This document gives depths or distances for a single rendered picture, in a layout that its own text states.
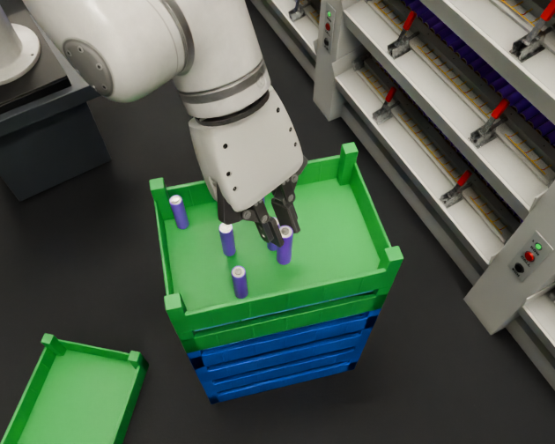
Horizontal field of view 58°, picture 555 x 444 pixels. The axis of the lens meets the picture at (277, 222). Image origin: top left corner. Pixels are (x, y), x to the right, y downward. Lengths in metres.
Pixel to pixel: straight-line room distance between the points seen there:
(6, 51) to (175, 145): 0.46
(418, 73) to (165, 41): 0.74
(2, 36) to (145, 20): 0.84
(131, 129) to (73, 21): 1.09
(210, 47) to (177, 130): 1.02
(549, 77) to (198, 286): 0.58
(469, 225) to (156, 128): 0.86
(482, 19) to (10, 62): 0.93
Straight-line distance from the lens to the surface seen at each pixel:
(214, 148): 0.47
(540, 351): 1.16
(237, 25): 0.44
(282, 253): 0.59
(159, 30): 0.39
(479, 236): 1.09
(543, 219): 0.90
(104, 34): 0.38
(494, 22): 0.90
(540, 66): 0.84
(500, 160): 0.96
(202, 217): 0.76
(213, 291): 0.70
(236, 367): 0.87
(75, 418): 1.12
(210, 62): 0.43
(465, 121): 1.00
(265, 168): 0.50
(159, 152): 1.39
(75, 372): 1.14
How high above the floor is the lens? 1.03
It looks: 57 degrees down
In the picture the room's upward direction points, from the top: straight up
